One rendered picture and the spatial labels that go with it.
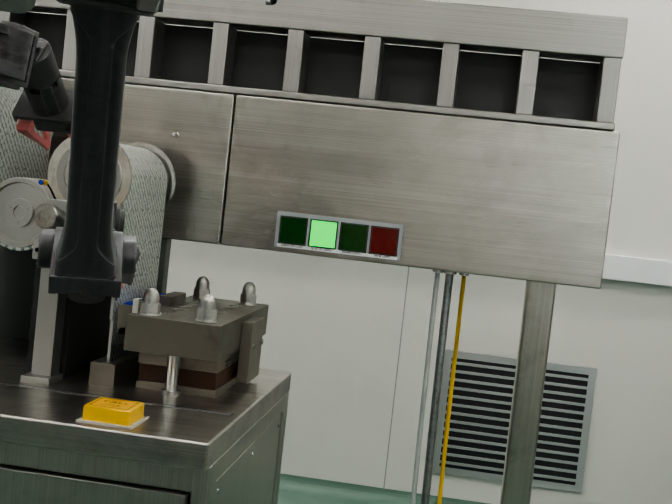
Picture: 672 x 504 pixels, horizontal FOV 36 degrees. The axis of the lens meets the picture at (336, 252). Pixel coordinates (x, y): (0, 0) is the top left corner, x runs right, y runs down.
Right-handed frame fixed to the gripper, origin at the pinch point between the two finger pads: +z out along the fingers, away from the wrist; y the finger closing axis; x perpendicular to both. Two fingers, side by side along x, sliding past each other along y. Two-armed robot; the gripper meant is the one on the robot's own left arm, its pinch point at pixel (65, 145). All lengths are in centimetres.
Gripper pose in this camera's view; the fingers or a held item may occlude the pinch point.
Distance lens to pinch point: 170.1
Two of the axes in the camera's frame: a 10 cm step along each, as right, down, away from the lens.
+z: 0.4, 6.1, 7.9
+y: 9.8, 1.1, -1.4
